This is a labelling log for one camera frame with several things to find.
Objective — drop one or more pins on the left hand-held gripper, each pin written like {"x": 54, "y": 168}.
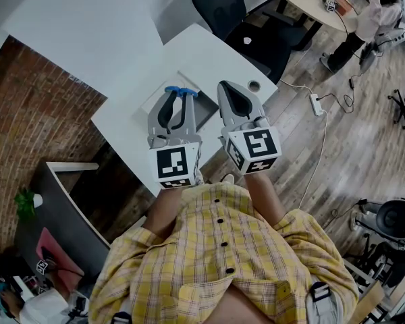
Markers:
{"x": 171, "y": 162}

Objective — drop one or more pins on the spare hand-held gripper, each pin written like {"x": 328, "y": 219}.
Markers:
{"x": 330, "y": 4}
{"x": 43, "y": 266}

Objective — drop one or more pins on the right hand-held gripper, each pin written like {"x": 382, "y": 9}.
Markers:
{"x": 260, "y": 143}

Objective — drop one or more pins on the small white object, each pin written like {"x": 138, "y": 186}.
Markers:
{"x": 247, "y": 40}

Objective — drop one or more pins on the black equipment on stand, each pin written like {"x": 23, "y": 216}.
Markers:
{"x": 391, "y": 221}

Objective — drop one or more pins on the person's right forearm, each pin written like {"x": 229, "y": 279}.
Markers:
{"x": 265, "y": 201}

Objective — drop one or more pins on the dark grey cabinet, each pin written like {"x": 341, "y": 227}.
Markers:
{"x": 54, "y": 208}

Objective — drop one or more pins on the person's left forearm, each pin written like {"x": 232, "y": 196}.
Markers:
{"x": 162, "y": 213}

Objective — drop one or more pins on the orange box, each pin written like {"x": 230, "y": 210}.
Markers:
{"x": 345, "y": 7}

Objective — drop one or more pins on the green plant in white pot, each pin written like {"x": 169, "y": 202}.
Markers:
{"x": 25, "y": 202}

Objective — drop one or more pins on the wooden board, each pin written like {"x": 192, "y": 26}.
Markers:
{"x": 366, "y": 304}

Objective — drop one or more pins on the black mesh office chair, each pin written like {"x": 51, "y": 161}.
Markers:
{"x": 253, "y": 42}

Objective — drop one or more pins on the yellow plaid shirt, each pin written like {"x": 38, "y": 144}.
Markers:
{"x": 202, "y": 262}

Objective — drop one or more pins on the white power strip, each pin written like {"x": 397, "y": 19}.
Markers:
{"x": 316, "y": 104}

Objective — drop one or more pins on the person's light shoe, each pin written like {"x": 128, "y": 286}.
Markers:
{"x": 199, "y": 177}
{"x": 228, "y": 179}

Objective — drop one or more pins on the white grey chair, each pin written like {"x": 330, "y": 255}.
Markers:
{"x": 388, "y": 39}

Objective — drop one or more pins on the pink chair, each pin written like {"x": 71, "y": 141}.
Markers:
{"x": 55, "y": 248}

